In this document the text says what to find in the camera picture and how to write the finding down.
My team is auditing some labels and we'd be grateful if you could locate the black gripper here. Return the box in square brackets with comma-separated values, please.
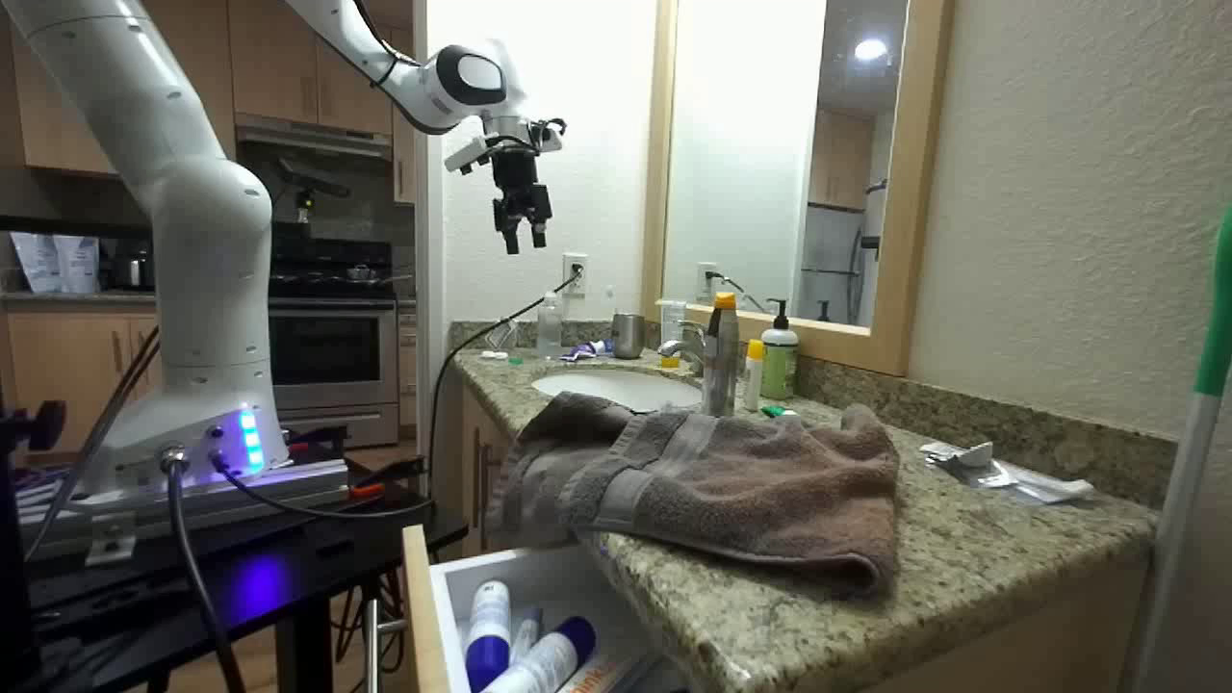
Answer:
[492, 149, 549, 254]

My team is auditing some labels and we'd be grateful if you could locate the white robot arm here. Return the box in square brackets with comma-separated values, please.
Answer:
[3, 0, 565, 475]

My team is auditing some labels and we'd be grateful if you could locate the white robot base controller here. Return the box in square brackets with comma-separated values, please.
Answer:
[18, 401, 352, 564]

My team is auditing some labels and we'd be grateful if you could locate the metal cup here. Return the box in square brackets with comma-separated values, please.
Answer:
[611, 312, 642, 358]

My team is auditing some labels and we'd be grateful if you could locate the chrome faucet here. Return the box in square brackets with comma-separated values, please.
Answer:
[658, 294, 738, 416]

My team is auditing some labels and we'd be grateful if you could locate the white sink basin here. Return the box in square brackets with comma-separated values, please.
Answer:
[531, 368, 699, 411]

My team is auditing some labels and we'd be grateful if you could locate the stainless steel oven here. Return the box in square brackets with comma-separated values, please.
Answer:
[234, 119, 421, 451]

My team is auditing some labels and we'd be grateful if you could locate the yellow cap bottle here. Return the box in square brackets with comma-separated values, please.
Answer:
[738, 340, 768, 411]

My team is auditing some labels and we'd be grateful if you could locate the green soap pump bottle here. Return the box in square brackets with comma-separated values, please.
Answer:
[761, 309, 796, 401]

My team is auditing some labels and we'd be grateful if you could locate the wood framed mirror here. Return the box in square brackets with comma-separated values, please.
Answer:
[642, 0, 956, 374]

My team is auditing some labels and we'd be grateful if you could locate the brown bath towel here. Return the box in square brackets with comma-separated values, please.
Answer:
[489, 393, 900, 596]

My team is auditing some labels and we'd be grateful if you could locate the white and blue bottle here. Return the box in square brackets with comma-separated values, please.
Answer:
[466, 581, 512, 693]

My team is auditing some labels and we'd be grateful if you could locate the white blue tube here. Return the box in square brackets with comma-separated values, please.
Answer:
[481, 617, 598, 693]

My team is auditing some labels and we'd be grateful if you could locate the crumpled white wrapper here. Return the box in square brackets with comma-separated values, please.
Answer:
[919, 442, 1092, 503]

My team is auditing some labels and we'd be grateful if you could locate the granite vanity counter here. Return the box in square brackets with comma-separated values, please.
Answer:
[451, 344, 1164, 693]

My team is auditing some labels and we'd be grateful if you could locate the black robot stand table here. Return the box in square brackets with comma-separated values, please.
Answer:
[0, 497, 431, 693]

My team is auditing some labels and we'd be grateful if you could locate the white wall outlet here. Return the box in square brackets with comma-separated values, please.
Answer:
[563, 252, 590, 300]

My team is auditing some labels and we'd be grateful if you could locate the black power cable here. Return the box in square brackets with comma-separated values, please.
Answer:
[421, 264, 584, 542]

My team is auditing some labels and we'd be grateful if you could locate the green white mop handle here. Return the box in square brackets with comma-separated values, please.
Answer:
[1127, 209, 1232, 693]

